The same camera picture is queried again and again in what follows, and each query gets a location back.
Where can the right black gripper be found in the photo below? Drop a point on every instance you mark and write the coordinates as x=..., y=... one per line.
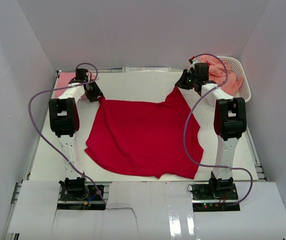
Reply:
x=181, y=83

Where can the folded pink t shirt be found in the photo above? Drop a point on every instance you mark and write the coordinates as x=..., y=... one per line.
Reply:
x=63, y=80

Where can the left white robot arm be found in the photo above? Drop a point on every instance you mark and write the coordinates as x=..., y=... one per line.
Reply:
x=64, y=122

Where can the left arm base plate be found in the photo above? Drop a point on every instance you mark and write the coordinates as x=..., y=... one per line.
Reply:
x=88, y=199

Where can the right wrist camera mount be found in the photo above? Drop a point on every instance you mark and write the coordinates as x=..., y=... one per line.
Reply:
x=193, y=68

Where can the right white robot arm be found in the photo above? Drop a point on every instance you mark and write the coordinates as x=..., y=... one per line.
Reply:
x=229, y=125

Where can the white plastic basket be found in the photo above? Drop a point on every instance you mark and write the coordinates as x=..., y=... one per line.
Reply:
x=244, y=90

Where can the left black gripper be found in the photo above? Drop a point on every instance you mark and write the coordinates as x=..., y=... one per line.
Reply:
x=97, y=92

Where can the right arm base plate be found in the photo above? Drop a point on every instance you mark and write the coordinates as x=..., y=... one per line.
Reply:
x=203, y=200

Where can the red t shirt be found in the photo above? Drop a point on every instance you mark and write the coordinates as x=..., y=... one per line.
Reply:
x=146, y=139

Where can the white paper sheet rear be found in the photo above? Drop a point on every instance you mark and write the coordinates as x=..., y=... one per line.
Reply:
x=146, y=69

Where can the salmon t shirt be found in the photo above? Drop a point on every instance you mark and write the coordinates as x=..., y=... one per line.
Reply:
x=217, y=74

